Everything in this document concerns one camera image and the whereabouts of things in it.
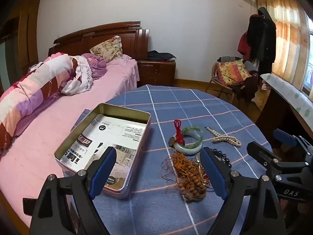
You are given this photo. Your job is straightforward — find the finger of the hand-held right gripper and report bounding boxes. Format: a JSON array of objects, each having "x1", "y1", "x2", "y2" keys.
[
  {"x1": 273, "y1": 128, "x2": 313, "y2": 153},
  {"x1": 247, "y1": 141, "x2": 283, "y2": 174}
]

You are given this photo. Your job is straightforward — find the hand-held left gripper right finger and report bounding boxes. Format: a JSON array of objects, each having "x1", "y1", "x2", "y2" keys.
[{"x1": 200, "y1": 147, "x2": 286, "y2": 235}]

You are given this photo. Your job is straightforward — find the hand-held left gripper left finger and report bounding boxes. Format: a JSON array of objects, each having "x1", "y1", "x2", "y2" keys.
[{"x1": 23, "y1": 146, "x2": 117, "y2": 235}]

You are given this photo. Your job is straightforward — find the dark purple bead bracelet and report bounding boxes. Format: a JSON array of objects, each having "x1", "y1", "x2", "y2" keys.
[{"x1": 213, "y1": 147, "x2": 233, "y2": 169}]

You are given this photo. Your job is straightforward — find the thin silver bangle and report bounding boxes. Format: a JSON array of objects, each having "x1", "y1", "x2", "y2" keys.
[{"x1": 195, "y1": 152, "x2": 208, "y2": 178}]

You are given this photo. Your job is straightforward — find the wooden bead necklace orange strings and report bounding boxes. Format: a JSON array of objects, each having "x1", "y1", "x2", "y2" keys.
[{"x1": 161, "y1": 150, "x2": 208, "y2": 202}]

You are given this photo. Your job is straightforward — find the white pearl necklace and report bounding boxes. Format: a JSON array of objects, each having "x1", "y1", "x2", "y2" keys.
[{"x1": 205, "y1": 126, "x2": 242, "y2": 148}]

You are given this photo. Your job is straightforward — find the pale jade bangle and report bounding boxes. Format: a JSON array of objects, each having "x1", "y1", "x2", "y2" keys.
[{"x1": 173, "y1": 137, "x2": 203, "y2": 155}]

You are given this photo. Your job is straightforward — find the green jade bangle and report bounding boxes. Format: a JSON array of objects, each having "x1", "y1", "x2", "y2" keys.
[{"x1": 181, "y1": 126, "x2": 204, "y2": 150}]

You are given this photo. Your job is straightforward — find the red tassel bronze pendant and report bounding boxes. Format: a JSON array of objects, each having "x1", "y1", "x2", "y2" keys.
[{"x1": 169, "y1": 119, "x2": 187, "y2": 148}]

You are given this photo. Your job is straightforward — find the rectangular metal tin box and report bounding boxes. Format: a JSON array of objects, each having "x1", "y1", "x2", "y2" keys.
[{"x1": 54, "y1": 103, "x2": 151, "y2": 199}]

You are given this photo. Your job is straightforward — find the dark wooden desk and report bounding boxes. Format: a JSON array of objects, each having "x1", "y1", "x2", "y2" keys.
[{"x1": 255, "y1": 73, "x2": 313, "y2": 150}]

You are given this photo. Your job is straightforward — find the printed paper liner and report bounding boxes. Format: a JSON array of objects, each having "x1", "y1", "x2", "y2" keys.
[{"x1": 60, "y1": 116, "x2": 147, "y2": 191}]

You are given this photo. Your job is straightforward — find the white leaf-print desk cover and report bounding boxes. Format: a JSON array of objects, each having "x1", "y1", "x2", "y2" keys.
[{"x1": 260, "y1": 73, "x2": 313, "y2": 120}]

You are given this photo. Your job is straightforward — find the dark clothes pile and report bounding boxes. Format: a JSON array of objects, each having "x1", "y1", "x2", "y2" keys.
[{"x1": 232, "y1": 73, "x2": 259, "y2": 103}]

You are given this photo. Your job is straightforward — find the bed with pink sheet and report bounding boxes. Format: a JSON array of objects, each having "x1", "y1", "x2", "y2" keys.
[{"x1": 0, "y1": 54, "x2": 140, "y2": 235}]

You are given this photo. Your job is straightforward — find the blue checked tablecloth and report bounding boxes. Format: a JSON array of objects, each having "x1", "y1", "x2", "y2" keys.
[{"x1": 71, "y1": 84, "x2": 277, "y2": 235}]

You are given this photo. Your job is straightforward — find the yellow patterned cushion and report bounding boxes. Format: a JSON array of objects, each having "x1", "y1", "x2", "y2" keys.
[{"x1": 216, "y1": 59, "x2": 252, "y2": 86}]

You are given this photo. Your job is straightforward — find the rattan chair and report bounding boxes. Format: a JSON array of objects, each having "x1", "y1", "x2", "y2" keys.
[{"x1": 207, "y1": 56, "x2": 260, "y2": 103}]

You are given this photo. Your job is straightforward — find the yellow patterned curtain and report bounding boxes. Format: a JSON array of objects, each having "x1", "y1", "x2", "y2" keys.
[{"x1": 254, "y1": 0, "x2": 311, "y2": 89}]

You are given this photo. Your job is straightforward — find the red hanging jacket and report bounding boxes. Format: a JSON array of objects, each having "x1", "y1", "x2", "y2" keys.
[{"x1": 238, "y1": 31, "x2": 252, "y2": 59}]

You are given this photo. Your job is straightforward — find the black hanging coat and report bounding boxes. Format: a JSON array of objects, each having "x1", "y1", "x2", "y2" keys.
[{"x1": 247, "y1": 7, "x2": 277, "y2": 73}]

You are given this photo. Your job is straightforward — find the purple blanket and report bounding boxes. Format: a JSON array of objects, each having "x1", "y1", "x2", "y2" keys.
[{"x1": 82, "y1": 53, "x2": 107, "y2": 79}]

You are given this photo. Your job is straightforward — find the pink striped quilt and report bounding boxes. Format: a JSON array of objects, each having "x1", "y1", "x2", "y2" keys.
[{"x1": 0, "y1": 52, "x2": 94, "y2": 152}]

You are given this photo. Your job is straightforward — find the wooden nightstand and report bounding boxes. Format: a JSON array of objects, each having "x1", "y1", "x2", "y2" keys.
[{"x1": 137, "y1": 59, "x2": 176, "y2": 87}]

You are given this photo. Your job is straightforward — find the floral pillow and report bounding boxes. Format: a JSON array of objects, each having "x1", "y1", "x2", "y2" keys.
[{"x1": 89, "y1": 36, "x2": 123, "y2": 63}]

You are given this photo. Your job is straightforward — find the dark folded clothes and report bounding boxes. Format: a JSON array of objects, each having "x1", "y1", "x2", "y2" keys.
[{"x1": 147, "y1": 50, "x2": 176, "y2": 61}]

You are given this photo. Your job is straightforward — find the wooden bed headboard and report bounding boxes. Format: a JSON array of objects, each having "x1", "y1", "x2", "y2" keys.
[{"x1": 48, "y1": 21, "x2": 150, "y2": 60}]

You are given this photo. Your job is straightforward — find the wooden wardrobe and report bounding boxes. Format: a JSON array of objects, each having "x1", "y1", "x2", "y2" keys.
[{"x1": 0, "y1": 0, "x2": 42, "y2": 91}]

